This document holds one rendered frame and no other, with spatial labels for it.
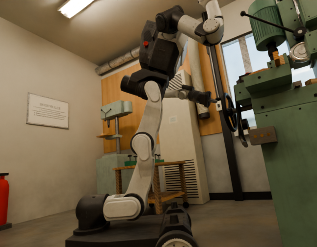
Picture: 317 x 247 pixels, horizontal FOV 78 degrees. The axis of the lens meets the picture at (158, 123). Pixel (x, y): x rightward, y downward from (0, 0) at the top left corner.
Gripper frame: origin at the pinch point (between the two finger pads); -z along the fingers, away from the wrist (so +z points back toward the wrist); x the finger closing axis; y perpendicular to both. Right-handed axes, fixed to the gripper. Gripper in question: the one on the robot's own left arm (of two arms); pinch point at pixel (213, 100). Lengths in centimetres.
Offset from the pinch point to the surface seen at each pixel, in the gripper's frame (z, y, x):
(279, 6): -20, 39, 55
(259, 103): -32.1, -9.2, 10.4
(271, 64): -26.6, 22.2, 23.5
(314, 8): -40, 24, 54
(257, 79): -29.2, -13.3, 24.6
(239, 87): -15.1, 5.3, 11.1
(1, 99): 248, -81, -32
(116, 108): 179, 41, -74
